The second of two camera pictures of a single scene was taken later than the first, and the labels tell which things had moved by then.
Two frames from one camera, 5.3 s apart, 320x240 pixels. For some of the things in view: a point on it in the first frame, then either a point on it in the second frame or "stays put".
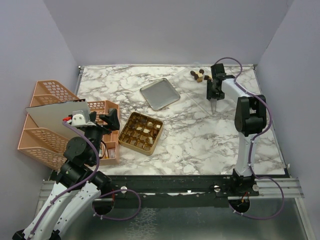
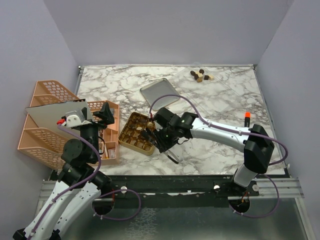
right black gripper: (210, 94) → (163, 145)
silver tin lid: (159, 94) stays put
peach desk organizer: (110, 146) stays put
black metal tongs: (213, 103) → (147, 135)
